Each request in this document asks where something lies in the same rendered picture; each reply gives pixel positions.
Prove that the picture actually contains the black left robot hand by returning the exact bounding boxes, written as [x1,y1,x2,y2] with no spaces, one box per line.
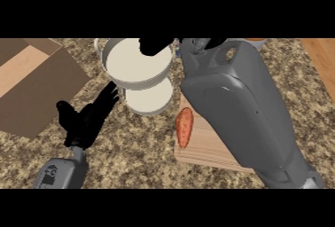
[54,81,121,150]

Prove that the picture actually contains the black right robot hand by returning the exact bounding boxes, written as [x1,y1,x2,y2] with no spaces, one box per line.
[137,37,229,58]

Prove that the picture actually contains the white tiered basket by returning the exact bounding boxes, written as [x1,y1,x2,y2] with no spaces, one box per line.
[93,37,177,117]

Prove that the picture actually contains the orange pear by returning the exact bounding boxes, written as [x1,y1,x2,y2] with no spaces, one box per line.
[174,106,195,150]

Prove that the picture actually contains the pale wooden cutting board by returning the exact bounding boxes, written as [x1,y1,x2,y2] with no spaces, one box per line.
[173,91,257,175]

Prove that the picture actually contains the brown cabinet door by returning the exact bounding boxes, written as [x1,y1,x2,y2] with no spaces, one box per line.
[0,46,94,139]

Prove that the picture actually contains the pale bowl with orange content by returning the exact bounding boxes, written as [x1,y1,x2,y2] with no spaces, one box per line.
[242,37,268,50]

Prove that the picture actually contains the brown wooden cabinet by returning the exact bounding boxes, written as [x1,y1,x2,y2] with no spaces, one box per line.
[0,37,65,99]

